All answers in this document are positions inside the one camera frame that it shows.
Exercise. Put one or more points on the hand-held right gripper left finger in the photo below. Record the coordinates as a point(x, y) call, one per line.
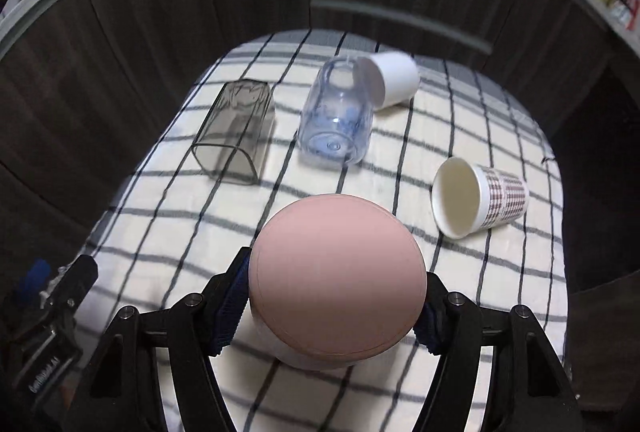
point(229, 312)

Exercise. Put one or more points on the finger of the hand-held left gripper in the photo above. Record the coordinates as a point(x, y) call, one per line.
point(76, 279)
point(35, 273)

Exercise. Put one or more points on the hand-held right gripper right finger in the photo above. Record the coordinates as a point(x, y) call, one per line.
point(431, 333)

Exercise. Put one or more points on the pink cup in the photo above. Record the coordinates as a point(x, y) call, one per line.
point(337, 277)

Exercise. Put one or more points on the checked pattern paper cup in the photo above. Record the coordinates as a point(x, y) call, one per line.
point(475, 199)

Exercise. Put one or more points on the grey transparent square cup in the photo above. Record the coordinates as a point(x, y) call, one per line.
point(235, 131)

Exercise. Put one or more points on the clear cup with blue print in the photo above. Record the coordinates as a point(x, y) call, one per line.
point(336, 114)

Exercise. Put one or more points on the plain white paper cup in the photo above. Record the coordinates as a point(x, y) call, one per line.
point(395, 79)

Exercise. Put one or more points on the black and white checked cloth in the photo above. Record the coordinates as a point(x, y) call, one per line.
point(350, 184)

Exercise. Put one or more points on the dark wooden cabinet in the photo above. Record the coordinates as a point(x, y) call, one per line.
point(150, 36)

